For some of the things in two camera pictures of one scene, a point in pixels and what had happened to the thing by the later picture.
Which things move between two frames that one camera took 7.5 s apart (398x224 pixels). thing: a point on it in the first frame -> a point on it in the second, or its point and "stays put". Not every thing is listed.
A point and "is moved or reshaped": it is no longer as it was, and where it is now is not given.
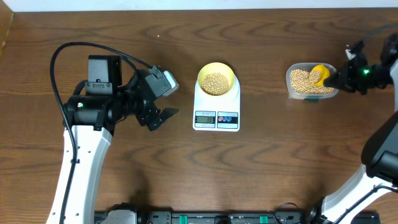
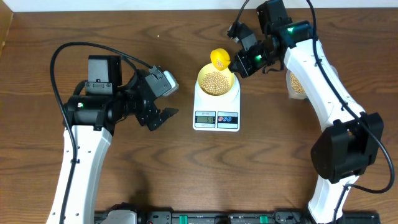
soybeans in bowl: [215, 83] stays put
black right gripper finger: [336, 80] -> [236, 67]
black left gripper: [153, 116] stays put
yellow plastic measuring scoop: [324, 73] is moved or reshaped
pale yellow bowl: [217, 67] stays put
